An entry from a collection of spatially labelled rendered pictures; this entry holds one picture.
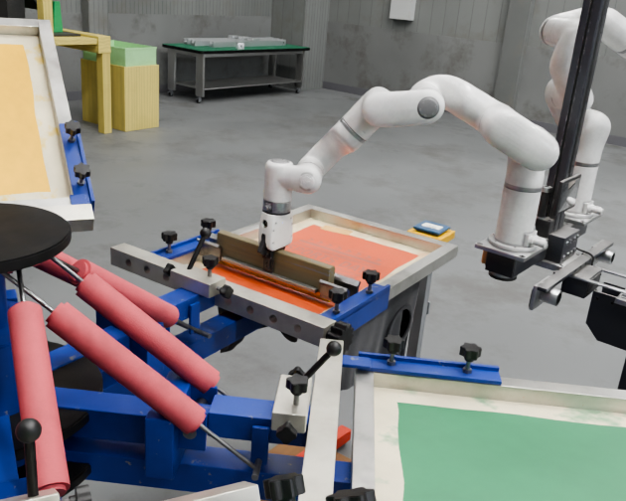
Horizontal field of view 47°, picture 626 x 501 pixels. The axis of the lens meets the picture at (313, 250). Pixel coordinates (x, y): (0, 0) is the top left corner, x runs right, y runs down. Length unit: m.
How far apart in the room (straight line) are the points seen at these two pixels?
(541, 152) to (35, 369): 1.21
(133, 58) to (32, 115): 6.06
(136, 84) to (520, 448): 7.27
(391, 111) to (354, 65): 10.48
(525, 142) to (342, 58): 10.65
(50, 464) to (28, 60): 1.62
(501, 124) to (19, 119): 1.33
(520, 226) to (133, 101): 6.76
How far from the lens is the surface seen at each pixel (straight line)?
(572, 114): 2.06
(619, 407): 1.65
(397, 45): 11.73
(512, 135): 1.76
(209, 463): 1.35
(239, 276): 2.01
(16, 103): 2.29
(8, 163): 2.12
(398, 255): 2.27
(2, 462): 1.24
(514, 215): 1.89
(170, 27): 11.00
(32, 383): 1.10
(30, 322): 1.15
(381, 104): 1.73
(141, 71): 8.34
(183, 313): 1.67
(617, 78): 10.34
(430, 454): 1.38
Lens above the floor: 1.75
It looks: 21 degrees down
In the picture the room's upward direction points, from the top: 5 degrees clockwise
